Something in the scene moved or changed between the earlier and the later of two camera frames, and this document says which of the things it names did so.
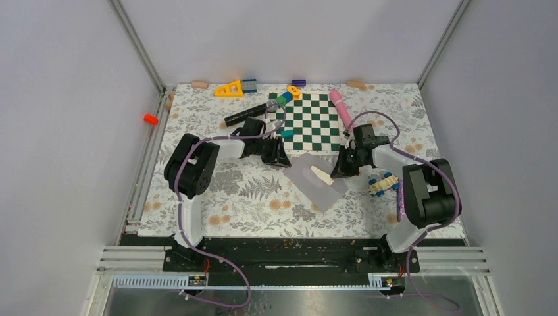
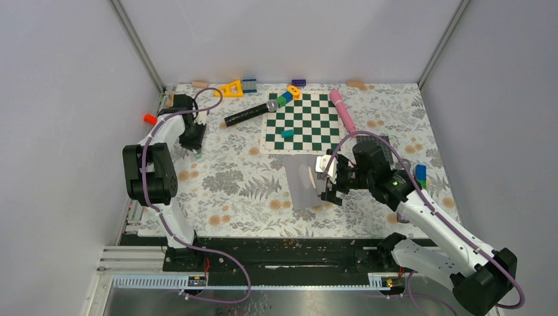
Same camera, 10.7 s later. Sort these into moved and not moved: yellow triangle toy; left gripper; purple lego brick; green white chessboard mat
Moved: left gripper
Not moved: green white chessboard mat; yellow triangle toy; purple lego brick
